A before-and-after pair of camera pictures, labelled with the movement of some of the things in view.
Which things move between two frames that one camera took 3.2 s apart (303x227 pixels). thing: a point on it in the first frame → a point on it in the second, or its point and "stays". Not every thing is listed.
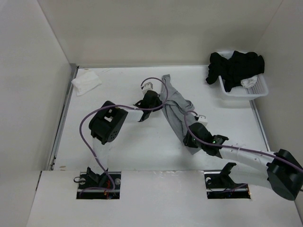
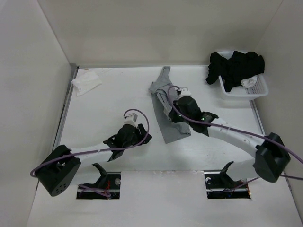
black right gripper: [187, 142] → [172, 114]
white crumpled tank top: [249, 82] stays
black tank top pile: [234, 70] stays
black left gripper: [158, 103] → [141, 134]
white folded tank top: [86, 82] stays
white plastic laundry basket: [260, 89] stays
